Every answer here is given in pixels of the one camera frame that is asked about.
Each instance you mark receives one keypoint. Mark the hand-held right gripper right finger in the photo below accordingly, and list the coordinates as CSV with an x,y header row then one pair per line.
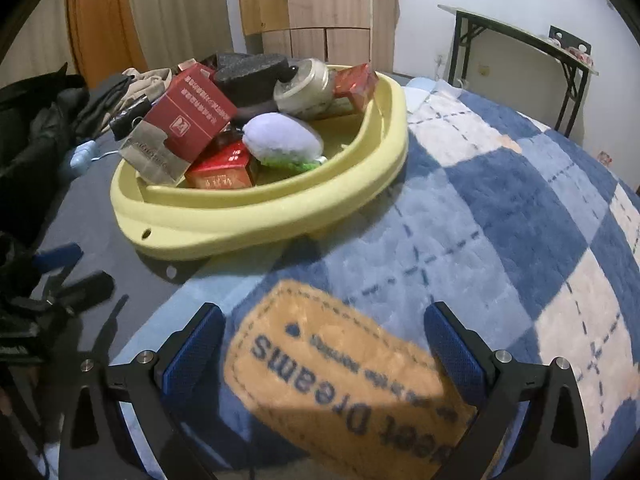
x,y
455,355

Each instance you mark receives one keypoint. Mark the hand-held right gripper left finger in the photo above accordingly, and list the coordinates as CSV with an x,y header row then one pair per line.
x,y
192,355

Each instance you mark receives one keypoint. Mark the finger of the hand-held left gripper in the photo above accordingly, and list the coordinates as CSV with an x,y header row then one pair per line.
x,y
87,287
57,255

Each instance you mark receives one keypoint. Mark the yellow plastic basin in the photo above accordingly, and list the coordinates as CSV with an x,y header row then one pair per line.
x,y
260,220

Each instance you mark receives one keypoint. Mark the red gold box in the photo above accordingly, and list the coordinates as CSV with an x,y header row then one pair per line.
x,y
220,170

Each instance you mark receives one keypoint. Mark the dark red silver carton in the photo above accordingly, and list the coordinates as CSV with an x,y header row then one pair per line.
x,y
185,110

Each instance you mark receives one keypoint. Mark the black foam disc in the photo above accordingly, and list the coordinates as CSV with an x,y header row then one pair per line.
x,y
250,82
232,59

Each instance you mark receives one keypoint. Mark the red white carton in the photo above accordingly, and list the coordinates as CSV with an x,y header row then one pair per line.
x,y
355,85

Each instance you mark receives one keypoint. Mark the round tin with heart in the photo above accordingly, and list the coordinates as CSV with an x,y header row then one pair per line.
x,y
305,87

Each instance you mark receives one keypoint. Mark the dark jacket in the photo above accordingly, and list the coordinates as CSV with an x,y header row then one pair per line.
x,y
35,125

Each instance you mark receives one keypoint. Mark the blue checkered blanket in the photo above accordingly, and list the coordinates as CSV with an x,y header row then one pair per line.
x,y
475,210

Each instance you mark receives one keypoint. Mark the black pouch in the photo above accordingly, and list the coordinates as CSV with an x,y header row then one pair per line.
x,y
125,120

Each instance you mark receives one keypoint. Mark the beige cloth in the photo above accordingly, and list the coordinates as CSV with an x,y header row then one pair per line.
x,y
145,82

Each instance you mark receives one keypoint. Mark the orange curtain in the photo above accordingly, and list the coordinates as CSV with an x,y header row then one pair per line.
x,y
100,20

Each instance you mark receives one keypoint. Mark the beige curtain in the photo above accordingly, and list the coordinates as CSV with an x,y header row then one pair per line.
x,y
175,10

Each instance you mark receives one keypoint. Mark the red white packet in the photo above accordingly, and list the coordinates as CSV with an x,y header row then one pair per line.
x,y
580,53

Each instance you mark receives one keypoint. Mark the black folding table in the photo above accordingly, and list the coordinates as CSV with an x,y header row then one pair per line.
x,y
500,16

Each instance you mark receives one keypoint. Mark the black metal frame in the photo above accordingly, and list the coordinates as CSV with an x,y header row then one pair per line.
x,y
552,40

